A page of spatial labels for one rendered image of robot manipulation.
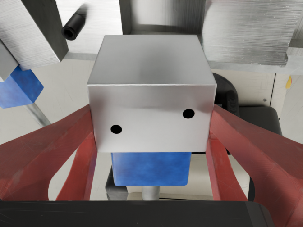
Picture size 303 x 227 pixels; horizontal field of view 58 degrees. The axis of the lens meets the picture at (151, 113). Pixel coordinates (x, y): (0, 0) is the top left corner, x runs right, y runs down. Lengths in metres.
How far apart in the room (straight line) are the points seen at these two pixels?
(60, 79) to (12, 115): 0.52
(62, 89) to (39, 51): 1.29
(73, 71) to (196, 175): 1.08
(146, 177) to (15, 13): 0.18
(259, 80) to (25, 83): 0.81
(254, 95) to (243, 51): 0.85
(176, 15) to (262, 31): 0.06
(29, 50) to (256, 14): 0.20
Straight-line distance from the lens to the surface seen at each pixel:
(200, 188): 0.50
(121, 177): 0.16
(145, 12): 0.21
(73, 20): 0.19
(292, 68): 0.33
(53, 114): 1.74
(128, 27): 0.21
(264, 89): 1.03
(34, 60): 0.29
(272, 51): 0.20
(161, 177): 0.16
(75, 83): 1.51
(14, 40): 0.28
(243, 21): 0.18
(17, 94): 0.31
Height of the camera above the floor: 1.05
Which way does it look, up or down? 44 degrees down
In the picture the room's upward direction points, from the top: 168 degrees counter-clockwise
